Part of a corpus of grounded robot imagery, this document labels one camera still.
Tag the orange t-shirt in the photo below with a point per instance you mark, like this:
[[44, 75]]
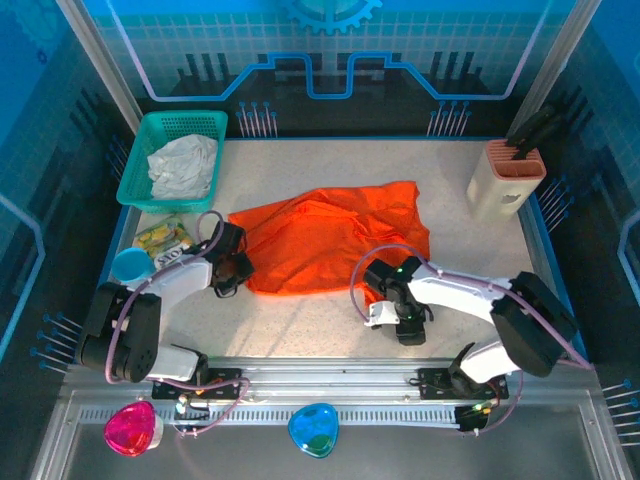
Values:
[[330, 235]]

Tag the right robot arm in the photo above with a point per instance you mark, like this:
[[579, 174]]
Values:
[[460, 295]]

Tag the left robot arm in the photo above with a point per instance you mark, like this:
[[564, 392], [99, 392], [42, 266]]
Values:
[[180, 280]]

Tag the yellow green snack packet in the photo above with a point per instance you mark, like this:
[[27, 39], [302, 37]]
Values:
[[162, 240]]

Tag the white t-shirt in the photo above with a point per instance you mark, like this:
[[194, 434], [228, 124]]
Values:
[[182, 167]]

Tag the black right connector box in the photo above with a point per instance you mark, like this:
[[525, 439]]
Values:
[[470, 419]]

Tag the blue plastic cup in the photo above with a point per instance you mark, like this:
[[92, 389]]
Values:
[[131, 267]]

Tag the cream knife block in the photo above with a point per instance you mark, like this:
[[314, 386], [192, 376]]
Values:
[[492, 195]]

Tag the blue dome button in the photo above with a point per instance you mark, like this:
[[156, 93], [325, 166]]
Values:
[[312, 430]]

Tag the teal plastic basket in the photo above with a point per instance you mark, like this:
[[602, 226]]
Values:
[[150, 125]]

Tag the small left connector board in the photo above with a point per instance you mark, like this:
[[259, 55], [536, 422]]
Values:
[[192, 406]]

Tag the pink dome button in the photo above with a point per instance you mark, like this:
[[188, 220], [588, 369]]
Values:
[[127, 430]]

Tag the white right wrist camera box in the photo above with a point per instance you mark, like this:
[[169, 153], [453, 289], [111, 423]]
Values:
[[382, 312]]

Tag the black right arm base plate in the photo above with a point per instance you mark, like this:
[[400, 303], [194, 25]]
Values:
[[435, 382]]

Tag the aluminium front rail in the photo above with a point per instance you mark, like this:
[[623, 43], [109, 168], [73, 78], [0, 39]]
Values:
[[325, 375]]

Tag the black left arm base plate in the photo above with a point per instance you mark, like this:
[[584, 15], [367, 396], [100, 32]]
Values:
[[225, 382]]

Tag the aluminium frame post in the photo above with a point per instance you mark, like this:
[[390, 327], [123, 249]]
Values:
[[555, 65], [100, 65]]

